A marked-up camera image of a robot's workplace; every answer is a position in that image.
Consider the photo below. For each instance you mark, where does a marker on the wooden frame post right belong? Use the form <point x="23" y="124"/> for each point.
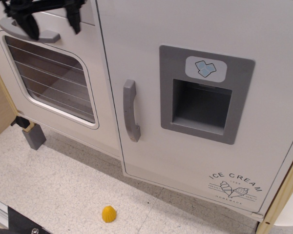
<point x="280" y="200"/>

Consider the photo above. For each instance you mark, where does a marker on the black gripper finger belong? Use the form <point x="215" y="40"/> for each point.
<point x="28" y="25"/>
<point x="73" y="16"/>

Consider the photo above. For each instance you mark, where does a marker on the white toy fridge door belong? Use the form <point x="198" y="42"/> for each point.
<point x="243" y="176"/>

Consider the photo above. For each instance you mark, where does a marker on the black bracket on cabinet corner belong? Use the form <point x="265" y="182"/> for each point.
<point x="22" y="122"/>

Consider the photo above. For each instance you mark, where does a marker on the grey fridge door handle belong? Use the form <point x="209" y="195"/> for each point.
<point x="129" y="94"/>

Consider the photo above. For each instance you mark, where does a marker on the grey oven door handle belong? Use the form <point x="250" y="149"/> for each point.
<point x="10" y="27"/>

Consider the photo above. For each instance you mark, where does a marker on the yellow toy lemon half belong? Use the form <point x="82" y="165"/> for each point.
<point x="109" y="214"/>

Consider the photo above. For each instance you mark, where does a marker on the grey ice dispenser panel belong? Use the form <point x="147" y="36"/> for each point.
<point x="202" y="93"/>

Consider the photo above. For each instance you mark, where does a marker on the black base plate with screw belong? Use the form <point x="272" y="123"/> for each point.
<point x="20" y="224"/>

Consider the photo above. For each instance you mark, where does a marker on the grey cabinet leg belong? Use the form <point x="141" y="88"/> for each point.
<point x="35" y="137"/>

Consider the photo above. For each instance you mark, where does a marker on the white toy oven door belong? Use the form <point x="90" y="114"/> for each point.
<point x="64" y="85"/>

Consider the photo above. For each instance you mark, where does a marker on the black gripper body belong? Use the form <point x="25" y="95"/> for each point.
<point x="27" y="7"/>

